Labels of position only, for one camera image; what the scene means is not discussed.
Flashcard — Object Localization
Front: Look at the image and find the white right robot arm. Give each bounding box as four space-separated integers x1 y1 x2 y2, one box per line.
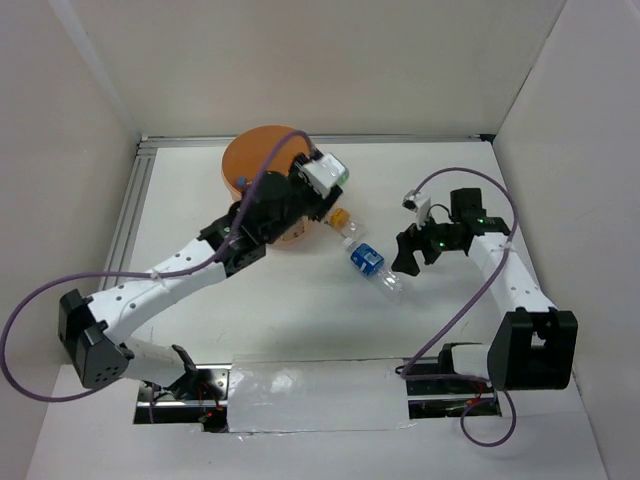
392 188 578 392

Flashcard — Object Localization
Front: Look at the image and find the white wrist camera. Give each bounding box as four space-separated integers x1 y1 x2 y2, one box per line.
301 153 339 198
402 190 432 230

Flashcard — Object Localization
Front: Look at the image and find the aluminium frame rail back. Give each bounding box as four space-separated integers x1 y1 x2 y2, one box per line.
139 134 496 148

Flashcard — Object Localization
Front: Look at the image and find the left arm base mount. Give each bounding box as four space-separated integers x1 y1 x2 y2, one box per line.
133 345 231 433

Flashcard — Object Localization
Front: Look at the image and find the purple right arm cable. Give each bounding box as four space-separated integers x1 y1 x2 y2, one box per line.
399 167 519 446

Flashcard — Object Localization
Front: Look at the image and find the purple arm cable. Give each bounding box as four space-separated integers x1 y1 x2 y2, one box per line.
399 167 519 446
0 129 321 403

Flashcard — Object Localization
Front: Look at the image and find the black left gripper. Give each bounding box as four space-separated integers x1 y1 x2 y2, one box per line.
263 152 342 245

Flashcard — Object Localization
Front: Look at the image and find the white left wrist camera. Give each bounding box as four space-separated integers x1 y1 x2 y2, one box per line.
301 153 339 198

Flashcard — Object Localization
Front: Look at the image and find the aluminium frame rail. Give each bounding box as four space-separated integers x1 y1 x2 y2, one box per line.
104 139 157 272
139 134 496 148

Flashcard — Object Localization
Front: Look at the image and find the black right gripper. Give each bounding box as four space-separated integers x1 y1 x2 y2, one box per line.
391 207 462 276

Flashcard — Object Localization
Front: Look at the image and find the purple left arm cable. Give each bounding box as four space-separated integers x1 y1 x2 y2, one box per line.
0 129 321 403

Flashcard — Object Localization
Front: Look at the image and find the green plastic soda bottle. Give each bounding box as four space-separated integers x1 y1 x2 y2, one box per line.
333 158 350 186

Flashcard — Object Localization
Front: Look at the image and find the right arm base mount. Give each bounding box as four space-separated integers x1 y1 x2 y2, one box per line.
394 359 504 420

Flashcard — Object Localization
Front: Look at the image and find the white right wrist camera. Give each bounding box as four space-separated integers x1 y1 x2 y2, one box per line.
402 190 432 230

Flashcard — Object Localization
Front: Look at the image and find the clear bottle blue label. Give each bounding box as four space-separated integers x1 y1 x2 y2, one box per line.
343 237 404 302

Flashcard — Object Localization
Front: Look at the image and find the clear bottle yellow cap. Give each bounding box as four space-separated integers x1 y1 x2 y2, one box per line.
323 207 366 240

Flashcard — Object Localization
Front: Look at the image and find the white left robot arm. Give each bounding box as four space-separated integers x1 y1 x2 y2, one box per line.
58 151 349 399

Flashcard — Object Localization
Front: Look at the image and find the aluminium frame rail left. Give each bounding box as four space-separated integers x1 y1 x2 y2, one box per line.
104 139 157 272

